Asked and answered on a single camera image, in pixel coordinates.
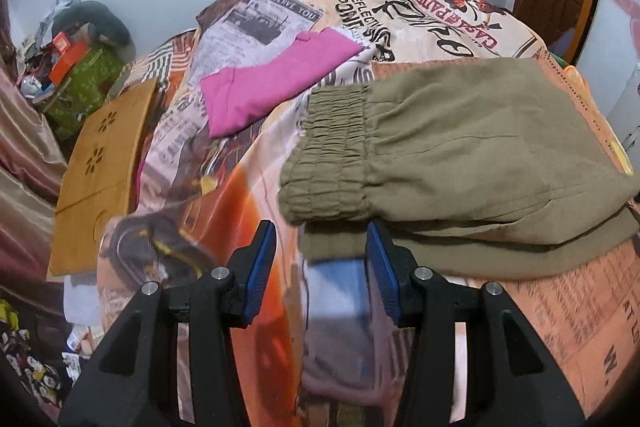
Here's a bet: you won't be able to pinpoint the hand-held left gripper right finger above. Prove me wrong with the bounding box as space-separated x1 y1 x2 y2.
365 221 586 427

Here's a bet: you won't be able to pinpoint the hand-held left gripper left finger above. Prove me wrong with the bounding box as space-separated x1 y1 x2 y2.
59 219 277 427

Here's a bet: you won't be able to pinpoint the olive green pants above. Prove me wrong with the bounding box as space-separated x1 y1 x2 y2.
279 57 640 282

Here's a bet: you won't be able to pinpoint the printed blanket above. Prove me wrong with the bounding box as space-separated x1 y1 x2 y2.
97 0 640 427

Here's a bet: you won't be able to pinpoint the wooden lap board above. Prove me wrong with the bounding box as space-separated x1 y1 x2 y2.
48 78 158 277

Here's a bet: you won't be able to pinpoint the pink folded garment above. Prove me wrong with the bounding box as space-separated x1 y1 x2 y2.
200 27 365 138

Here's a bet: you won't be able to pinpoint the black cartoon print cloth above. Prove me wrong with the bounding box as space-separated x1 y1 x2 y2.
0 299 66 408

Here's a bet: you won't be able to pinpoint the green printed bag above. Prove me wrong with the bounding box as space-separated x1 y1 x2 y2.
42 47 126 138

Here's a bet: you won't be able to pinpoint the striped curtain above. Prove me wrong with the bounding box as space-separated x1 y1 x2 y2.
0 0 68 298

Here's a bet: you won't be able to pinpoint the grey bundled cloth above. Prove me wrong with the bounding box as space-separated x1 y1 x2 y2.
52 1 136 58

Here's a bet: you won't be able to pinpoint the orange box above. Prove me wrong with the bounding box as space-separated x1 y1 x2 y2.
47 32 92 82

